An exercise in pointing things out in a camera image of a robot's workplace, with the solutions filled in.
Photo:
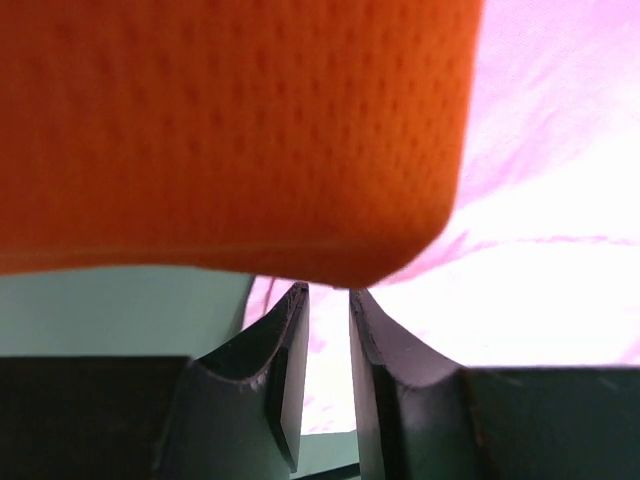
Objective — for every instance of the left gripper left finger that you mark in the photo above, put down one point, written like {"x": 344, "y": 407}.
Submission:
{"x": 234, "y": 413}

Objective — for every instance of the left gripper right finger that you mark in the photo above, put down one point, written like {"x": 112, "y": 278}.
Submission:
{"x": 421, "y": 415}

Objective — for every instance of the pink t shirt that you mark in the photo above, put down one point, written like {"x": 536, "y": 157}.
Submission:
{"x": 539, "y": 264}

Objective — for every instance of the folded orange t shirt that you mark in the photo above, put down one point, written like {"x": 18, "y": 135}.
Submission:
{"x": 311, "y": 140}

